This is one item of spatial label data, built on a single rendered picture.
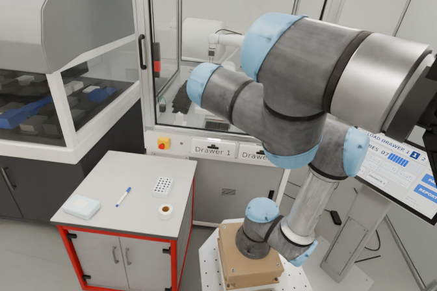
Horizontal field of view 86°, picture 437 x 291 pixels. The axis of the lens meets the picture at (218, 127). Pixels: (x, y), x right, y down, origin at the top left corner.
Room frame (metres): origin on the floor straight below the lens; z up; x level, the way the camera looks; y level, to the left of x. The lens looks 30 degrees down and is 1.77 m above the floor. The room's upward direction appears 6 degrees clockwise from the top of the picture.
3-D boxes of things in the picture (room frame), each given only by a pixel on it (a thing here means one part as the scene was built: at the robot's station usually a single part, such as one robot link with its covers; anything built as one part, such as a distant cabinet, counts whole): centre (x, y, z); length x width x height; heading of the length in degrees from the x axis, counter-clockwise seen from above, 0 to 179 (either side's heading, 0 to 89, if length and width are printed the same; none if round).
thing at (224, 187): (1.76, -0.05, 0.40); 1.03 x 0.95 x 0.80; 88
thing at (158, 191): (0.98, 0.28, 0.78); 0.12 x 0.08 x 0.04; 176
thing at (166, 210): (0.81, 0.23, 0.78); 0.07 x 0.07 x 0.04
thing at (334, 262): (1.00, -0.92, 0.51); 0.50 x 0.45 x 1.02; 129
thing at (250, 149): (1.27, -0.29, 0.87); 0.29 x 0.02 x 0.11; 88
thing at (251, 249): (0.63, -0.19, 0.91); 0.15 x 0.15 x 0.10
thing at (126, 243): (0.99, 0.44, 0.38); 0.62 x 0.58 x 0.76; 88
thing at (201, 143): (1.28, 0.02, 0.87); 0.29 x 0.02 x 0.11; 88
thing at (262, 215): (0.62, -0.20, 1.03); 0.13 x 0.12 x 0.14; 49
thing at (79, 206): (0.79, 0.64, 0.78); 0.15 x 0.10 x 0.04; 76
